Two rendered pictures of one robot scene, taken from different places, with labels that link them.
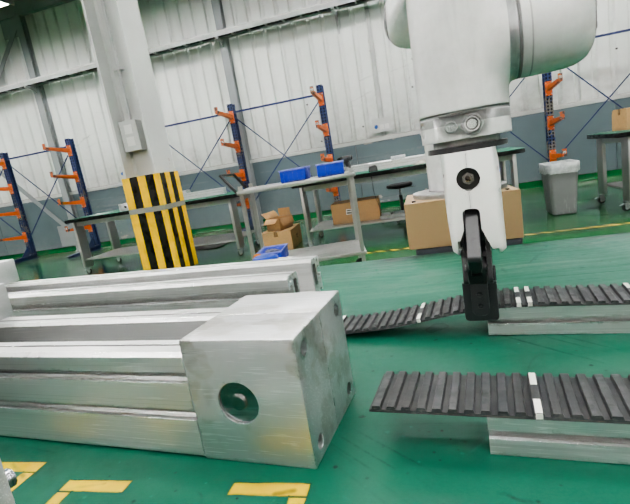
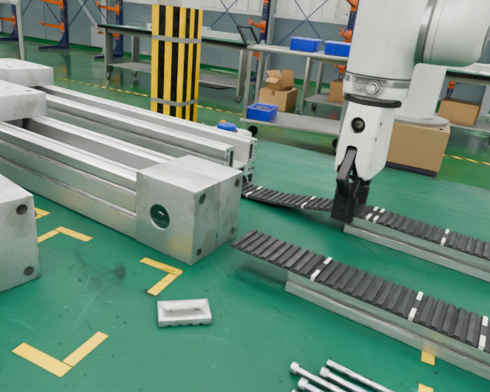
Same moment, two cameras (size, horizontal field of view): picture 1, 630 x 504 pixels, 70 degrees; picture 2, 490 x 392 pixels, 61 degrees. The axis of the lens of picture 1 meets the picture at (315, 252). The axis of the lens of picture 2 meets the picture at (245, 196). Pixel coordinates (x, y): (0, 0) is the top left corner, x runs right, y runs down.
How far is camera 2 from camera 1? 0.18 m
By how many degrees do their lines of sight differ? 14
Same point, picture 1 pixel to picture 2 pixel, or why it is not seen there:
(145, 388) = (112, 190)
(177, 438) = (123, 224)
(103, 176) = not seen: outside the picture
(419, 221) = not seen: hidden behind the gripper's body
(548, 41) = (443, 47)
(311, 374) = (203, 215)
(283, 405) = (182, 225)
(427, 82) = (355, 47)
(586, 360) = (385, 266)
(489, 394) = (296, 260)
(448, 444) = (267, 278)
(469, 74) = (382, 53)
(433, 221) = not seen: hidden behind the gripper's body
